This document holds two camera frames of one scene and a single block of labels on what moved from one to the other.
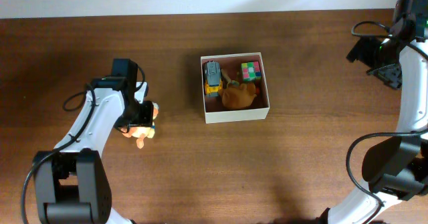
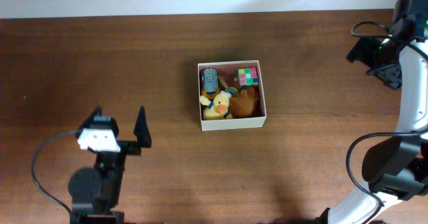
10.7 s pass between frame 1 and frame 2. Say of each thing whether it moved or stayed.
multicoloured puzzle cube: stayed
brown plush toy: moved
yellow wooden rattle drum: moved
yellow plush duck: moved
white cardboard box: moved
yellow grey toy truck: stayed
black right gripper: stayed
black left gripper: moved
